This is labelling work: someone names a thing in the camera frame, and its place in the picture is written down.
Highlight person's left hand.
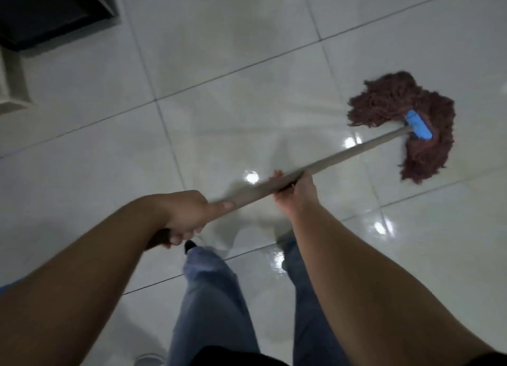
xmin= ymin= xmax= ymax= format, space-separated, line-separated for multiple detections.
xmin=154 ymin=190 xmax=236 ymax=247

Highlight person's right hand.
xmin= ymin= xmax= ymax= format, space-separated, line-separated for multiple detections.
xmin=271 ymin=170 xmax=320 ymax=219

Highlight brown string mop with handle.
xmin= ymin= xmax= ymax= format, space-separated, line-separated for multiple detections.
xmin=146 ymin=71 xmax=456 ymax=251

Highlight person's left forearm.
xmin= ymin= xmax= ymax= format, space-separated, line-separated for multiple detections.
xmin=0 ymin=196 xmax=172 ymax=366

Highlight person's right forearm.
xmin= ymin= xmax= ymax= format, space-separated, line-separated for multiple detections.
xmin=288 ymin=201 xmax=500 ymax=366

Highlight person's blue trousers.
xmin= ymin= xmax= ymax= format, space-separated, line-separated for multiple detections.
xmin=166 ymin=237 xmax=351 ymax=366

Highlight person's black shirt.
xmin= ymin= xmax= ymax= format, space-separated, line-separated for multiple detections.
xmin=190 ymin=345 xmax=290 ymax=366

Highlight person's white shoe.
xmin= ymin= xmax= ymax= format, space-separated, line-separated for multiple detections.
xmin=135 ymin=353 xmax=166 ymax=366

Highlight white furniture base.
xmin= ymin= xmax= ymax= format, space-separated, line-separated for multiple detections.
xmin=0 ymin=47 xmax=34 ymax=115

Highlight dark cabinet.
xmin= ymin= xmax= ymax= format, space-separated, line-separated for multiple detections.
xmin=0 ymin=0 xmax=119 ymax=53

